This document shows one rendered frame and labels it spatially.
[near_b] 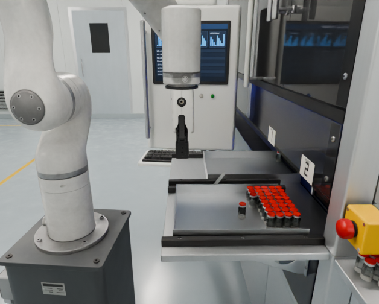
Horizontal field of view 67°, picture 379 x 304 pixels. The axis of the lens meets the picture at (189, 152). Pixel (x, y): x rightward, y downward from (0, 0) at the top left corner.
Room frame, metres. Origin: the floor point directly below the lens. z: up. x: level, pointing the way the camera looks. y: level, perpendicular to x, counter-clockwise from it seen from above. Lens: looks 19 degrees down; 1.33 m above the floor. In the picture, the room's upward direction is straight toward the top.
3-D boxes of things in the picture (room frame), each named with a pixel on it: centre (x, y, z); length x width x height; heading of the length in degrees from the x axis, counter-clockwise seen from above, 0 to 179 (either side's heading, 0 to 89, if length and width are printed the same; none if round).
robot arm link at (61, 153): (0.71, 0.32, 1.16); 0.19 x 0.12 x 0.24; 178
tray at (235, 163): (1.08, -0.23, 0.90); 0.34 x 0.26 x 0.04; 91
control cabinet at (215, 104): (1.64, -0.01, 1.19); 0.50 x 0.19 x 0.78; 84
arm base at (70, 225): (0.67, 0.32, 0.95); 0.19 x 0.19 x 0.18
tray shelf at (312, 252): (0.91, -0.17, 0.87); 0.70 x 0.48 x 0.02; 1
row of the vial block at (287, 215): (0.74, -0.26, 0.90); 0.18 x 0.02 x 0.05; 1
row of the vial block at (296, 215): (0.74, -0.28, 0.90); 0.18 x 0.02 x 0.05; 1
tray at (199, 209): (0.74, -0.13, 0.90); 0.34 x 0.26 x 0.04; 91
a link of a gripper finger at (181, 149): (0.65, 0.02, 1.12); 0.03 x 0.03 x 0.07; 1
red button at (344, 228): (0.49, -0.32, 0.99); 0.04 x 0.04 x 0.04; 1
